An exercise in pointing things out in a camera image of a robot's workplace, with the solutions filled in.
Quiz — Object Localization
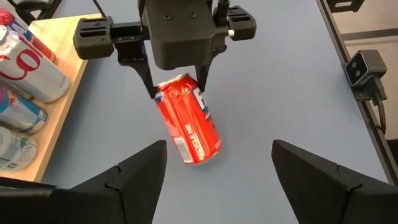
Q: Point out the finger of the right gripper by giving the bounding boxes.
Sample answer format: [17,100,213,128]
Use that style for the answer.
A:
[195,60,214,93]
[116,41,156,100]

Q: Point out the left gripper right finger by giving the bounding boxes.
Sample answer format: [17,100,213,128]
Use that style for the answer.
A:
[272,139,398,224]

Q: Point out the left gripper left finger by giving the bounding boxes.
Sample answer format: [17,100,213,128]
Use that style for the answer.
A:
[51,139,168,224]

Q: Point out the red Fanta strawberry can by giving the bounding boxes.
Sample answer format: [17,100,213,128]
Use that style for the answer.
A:
[154,73,222,165]
[0,8,57,63]

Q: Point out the silver Diet Coke can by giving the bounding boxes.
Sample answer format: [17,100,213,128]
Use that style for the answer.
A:
[0,24,71,103]

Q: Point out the white Celsius Peach Vibe can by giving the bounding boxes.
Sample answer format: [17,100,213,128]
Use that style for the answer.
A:
[0,126,38,172]

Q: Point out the blue silver Red Bull can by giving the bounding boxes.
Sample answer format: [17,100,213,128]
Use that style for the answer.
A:
[0,86,49,135]

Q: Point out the wooden shelf with black frame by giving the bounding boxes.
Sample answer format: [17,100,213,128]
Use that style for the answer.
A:
[0,0,103,183]

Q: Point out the black stereo camera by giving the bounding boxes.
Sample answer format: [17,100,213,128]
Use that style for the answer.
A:
[344,49,388,101]

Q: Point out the black metal table frame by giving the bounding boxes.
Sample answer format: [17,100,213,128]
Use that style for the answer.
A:
[315,0,398,186]

